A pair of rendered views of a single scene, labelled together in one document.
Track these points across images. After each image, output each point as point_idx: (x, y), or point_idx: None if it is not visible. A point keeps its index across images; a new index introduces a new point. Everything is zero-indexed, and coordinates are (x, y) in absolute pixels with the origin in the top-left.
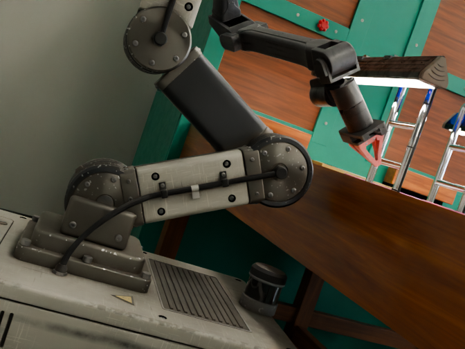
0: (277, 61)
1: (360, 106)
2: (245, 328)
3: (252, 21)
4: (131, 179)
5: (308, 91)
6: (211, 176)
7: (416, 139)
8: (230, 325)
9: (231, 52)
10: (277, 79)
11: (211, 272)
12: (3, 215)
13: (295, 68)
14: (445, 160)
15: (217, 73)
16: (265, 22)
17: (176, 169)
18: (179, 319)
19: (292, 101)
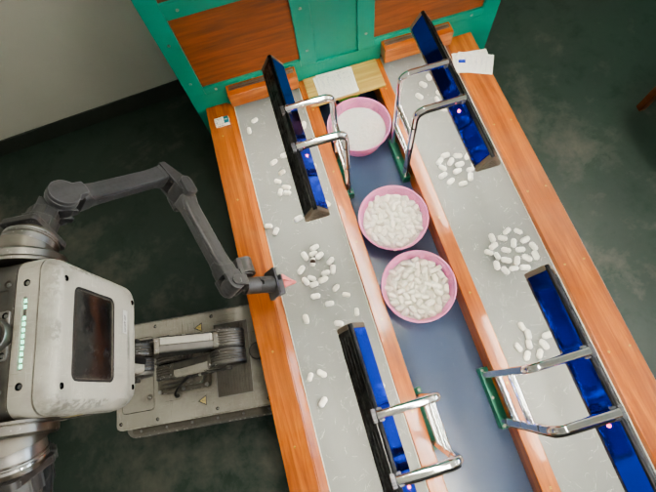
0: (234, 36)
1: (262, 292)
2: (252, 389)
3: (179, 186)
4: (175, 378)
5: (277, 37)
6: (203, 371)
7: (347, 165)
8: (245, 390)
9: (193, 56)
10: (245, 47)
11: (244, 310)
12: (147, 333)
13: (254, 31)
14: (396, 115)
15: (173, 351)
16: (201, 19)
17: (187, 374)
18: (224, 404)
19: (268, 52)
